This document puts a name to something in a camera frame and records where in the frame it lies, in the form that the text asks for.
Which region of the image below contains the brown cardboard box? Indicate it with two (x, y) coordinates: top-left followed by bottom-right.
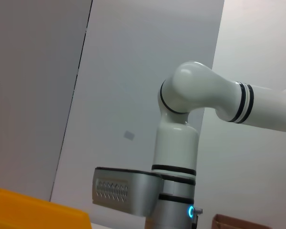
(211, 214), (272, 229)

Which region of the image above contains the right arm cable with connector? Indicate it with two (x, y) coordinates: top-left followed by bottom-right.
(192, 206), (204, 224)

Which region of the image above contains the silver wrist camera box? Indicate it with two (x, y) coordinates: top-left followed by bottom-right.
(92, 167), (164, 217)

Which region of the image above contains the yellow plastic bin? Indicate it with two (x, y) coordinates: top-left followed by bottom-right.
(0, 188), (91, 229)

